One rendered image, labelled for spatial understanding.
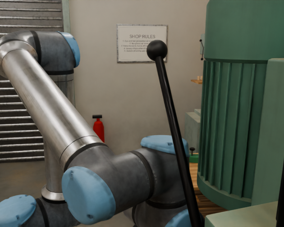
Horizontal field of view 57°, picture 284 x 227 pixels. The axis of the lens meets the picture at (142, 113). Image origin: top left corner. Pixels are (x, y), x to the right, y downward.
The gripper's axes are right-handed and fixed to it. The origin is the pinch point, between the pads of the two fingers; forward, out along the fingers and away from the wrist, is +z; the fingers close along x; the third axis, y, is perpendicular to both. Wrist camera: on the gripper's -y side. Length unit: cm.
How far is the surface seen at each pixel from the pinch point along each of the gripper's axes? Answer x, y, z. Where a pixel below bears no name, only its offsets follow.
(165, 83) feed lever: -27.1, 11.6, -37.8
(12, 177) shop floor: 81, -14, 251
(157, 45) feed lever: -33.0, 12.0, -35.5
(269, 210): -16, 16, -58
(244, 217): -16, 18, -58
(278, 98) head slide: -26, 9, -54
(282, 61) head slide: -30, 10, -55
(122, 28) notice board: -104, -121, 216
